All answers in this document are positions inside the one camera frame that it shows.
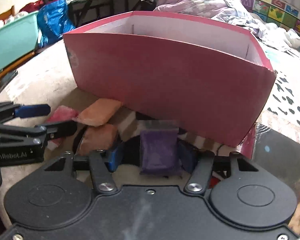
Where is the brown bagged towel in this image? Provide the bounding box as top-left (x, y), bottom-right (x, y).
top-left (77, 124), bottom-right (118, 155)

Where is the orange bagged towel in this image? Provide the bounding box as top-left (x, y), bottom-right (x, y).
top-left (74, 98), bottom-right (122, 127)

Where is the purple bagged towel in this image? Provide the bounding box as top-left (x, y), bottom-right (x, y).
top-left (138, 120), bottom-right (181, 177)

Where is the dark photo box lid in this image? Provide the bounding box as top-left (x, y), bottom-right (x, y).
top-left (241, 123), bottom-right (300, 235)

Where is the pink cardboard box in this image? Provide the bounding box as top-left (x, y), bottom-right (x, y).
top-left (63, 11), bottom-right (276, 147)

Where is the pink bagged towel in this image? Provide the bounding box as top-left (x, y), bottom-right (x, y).
top-left (46, 105), bottom-right (79, 151)

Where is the teal plastic storage bin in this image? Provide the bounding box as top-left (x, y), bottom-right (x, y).
top-left (0, 11), bottom-right (39, 71)

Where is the blue plastic bag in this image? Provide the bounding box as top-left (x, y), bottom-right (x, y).
top-left (36, 0), bottom-right (75, 48)

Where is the black side desk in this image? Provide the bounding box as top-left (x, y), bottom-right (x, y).
top-left (68, 0), bottom-right (142, 27)

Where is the white crumpled clothing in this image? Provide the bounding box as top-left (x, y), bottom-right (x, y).
top-left (261, 23), bottom-right (300, 53)

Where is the striped crumpled clothing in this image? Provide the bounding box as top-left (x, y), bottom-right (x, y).
top-left (211, 0), bottom-right (274, 44)

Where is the colourful alphabet foam mat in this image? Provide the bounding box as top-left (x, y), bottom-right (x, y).
top-left (241, 0), bottom-right (300, 36)

